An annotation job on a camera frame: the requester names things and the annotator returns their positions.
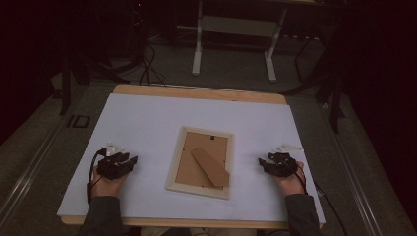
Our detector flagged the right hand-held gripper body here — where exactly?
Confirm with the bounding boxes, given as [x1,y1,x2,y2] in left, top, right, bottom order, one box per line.
[267,143,304,179]

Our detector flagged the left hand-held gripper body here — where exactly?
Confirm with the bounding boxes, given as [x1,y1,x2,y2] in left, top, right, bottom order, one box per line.
[96,141,132,181]

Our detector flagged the pale wooden photo frame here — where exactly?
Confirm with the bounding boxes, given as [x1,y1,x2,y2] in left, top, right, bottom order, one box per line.
[165,125,235,201]

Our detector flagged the person's left hand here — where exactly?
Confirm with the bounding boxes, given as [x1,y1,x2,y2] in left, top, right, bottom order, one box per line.
[90,165,129,199]

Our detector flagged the person's right hand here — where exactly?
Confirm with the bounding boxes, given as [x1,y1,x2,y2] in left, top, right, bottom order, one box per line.
[271,161,306,197]

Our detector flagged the white table mat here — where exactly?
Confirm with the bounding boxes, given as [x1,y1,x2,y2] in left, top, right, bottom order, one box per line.
[57,92,327,224]

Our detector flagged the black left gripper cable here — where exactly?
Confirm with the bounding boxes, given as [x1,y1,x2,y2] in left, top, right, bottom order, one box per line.
[86,147,107,206]

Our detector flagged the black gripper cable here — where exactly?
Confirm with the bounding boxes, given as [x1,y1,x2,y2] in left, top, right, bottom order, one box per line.
[293,161,348,236]
[86,147,107,206]

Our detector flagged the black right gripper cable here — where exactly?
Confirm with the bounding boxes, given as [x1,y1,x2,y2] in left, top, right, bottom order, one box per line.
[293,161,348,236]

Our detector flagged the grey metal floor rail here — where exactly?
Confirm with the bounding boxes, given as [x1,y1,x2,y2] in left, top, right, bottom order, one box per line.
[319,104,383,236]
[0,124,65,224]

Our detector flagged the black floor cables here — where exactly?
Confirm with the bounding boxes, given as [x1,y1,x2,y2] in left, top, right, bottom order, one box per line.
[139,42,166,87]

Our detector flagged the white desk frame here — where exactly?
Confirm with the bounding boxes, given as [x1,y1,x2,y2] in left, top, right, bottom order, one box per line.
[191,0,289,83]

